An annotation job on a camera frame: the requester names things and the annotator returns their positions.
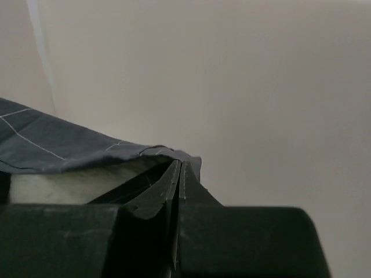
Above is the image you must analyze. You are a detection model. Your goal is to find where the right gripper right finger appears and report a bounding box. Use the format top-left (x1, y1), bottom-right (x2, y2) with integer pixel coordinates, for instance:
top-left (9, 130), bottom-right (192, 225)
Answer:
top-left (177, 163), bottom-right (330, 277)

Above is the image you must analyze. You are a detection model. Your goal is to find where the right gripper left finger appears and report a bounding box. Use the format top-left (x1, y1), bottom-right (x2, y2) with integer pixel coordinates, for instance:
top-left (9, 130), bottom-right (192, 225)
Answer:
top-left (1, 161), bottom-right (180, 277)

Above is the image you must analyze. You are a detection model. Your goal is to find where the cream yellow pillow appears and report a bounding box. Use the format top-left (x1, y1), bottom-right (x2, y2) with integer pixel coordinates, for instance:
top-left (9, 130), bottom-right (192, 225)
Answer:
top-left (9, 156), bottom-right (170, 204)

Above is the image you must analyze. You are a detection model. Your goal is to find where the dark grey plaid pillowcase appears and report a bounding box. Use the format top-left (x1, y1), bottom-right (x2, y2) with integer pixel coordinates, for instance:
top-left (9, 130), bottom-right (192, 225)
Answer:
top-left (1, 99), bottom-right (202, 204)

